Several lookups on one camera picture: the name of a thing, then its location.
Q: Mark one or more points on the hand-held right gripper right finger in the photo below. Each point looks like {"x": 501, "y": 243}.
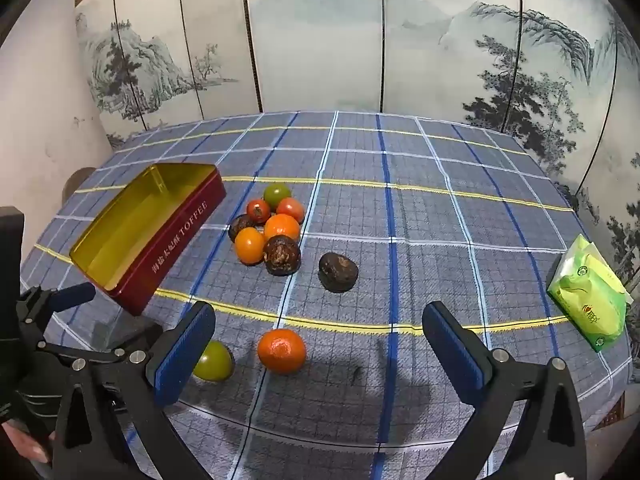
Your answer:
{"x": 455, "y": 355}

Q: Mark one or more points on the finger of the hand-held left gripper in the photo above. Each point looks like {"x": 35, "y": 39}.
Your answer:
{"x": 75, "y": 294}
{"x": 107, "y": 352}

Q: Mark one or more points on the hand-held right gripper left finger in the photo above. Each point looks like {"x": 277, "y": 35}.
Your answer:
{"x": 185, "y": 355}

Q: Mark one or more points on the green tomato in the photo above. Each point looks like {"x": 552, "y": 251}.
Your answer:
{"x": 217, "y": 362}
{"x": 277, "y": 194}

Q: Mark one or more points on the orange mandarin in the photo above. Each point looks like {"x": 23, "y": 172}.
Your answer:
{"x": 281, "y": 351}
{"x": 282, "y": 227}

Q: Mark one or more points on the red tin box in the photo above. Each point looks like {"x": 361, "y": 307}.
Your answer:
{"x": 180, "y": 230}

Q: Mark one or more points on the small orange tomato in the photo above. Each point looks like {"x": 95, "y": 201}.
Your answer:
{"x": 249, "y": 246}

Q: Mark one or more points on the dark water chestnut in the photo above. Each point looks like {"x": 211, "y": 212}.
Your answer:
{"x": 338, "y": 271}
{"x": 281, "y": 256}
{"x": 238, "y": 227}

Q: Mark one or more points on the red tomato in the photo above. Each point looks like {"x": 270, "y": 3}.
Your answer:
{"x": 258, "y": 210}
{"x": 291, "y": 209}

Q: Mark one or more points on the person's left hand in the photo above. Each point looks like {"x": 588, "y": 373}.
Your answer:
{"x": 22, "y": 442}

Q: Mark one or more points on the blue plaid tablecloth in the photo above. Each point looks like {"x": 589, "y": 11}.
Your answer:
{"x": 450, "y": 240}

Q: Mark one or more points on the green tissue pack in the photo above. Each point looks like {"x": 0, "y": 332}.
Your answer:
{"x": 590, "y": 300}

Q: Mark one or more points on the landscape painted folding screen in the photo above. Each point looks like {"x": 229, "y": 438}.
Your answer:
{"x": 320, "y": 35}

